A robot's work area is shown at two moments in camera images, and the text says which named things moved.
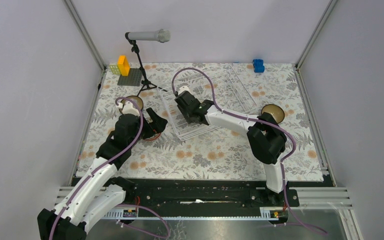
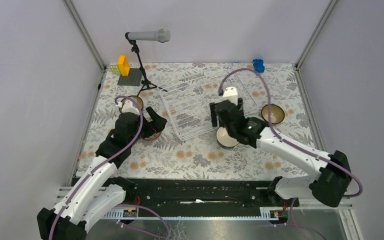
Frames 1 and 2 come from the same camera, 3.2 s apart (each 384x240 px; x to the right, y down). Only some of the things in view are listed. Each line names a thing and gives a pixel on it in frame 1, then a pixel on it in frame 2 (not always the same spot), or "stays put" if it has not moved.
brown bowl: x=276 y=111 stays put
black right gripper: x=190 y=121 to x=214 y=118
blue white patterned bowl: x=155 y=136 stays put
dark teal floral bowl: x=137 y=99 stays put
